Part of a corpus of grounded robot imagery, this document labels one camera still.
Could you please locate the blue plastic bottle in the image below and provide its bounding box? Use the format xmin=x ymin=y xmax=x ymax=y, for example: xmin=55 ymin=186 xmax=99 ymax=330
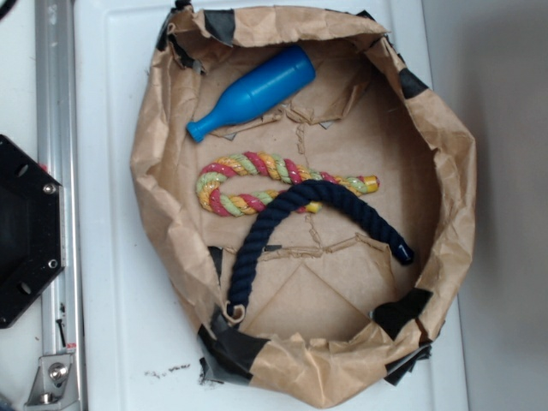
xmin=187 ymin=45 xmax=316 ymax=142

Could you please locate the brown paper bag bin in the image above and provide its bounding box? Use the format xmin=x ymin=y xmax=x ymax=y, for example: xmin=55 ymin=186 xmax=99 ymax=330
xmin=131 ymin=2 xmax=476 ymax=408

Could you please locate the white plastic tray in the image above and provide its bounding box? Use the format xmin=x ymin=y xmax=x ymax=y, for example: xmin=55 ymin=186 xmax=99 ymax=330
xmin=74 ymin=1 xmax=468 ymax=410

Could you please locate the multicolour twisted rope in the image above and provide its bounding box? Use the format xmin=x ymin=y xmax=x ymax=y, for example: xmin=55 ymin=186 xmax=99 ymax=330
xmin=195 ymin=151 xmax=380 ymax=218

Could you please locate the dark navy twisted rope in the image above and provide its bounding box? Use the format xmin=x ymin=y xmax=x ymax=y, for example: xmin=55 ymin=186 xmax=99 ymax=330
xmin=226 ymin=179 xmax=415 ymax=319

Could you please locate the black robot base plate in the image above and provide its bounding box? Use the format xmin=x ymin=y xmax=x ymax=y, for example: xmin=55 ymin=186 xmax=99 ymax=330
xmin=0 ymin=135 xmax=64 ymax=329

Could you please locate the aluminium extrusion rail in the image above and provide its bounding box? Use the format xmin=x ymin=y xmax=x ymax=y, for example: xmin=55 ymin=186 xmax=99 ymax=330
xmin=35 ymin=1 xmax=88 ymax=410

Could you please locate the metal corner bracket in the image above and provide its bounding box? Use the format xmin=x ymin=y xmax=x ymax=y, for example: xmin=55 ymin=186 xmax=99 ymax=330
xmin=24 ymin=354 xmax=80 ymax=410

